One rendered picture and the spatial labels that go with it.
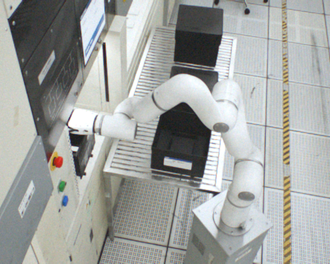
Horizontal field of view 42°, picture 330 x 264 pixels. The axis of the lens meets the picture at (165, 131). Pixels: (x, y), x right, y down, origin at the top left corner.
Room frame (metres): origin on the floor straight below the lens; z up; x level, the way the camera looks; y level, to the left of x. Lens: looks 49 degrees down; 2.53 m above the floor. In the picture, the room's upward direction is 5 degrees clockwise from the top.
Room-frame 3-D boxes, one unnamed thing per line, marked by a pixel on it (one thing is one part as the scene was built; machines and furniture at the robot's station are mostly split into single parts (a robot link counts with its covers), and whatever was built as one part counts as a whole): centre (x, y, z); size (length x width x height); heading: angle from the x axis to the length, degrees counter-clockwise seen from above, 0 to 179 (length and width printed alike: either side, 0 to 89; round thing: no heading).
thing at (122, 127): (1.12, 0.18, 1.25); 0.13 x 0.09 x 0.08; 84
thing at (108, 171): (1.86, -0.07, 0.38); 1.30 x 0.60 x 0.76; 174
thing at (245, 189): (1.02, -0.35, 1.07); 0.19 x 0.12 x 0.24; 173
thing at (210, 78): (1.85, -0.14, 0.83); 0.29 x 0.29 x 0.13; 86
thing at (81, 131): (1.13, 0.32, 1.25); 0.11 x 0.10 x 0.07; 84
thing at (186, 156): (1.41, -0.09, 0.85); 0.28 x 0.28 x 0.17; 83
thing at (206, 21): (2.28, -0.15, 0.89); 0.29 x 0.29 x 0.25; 87
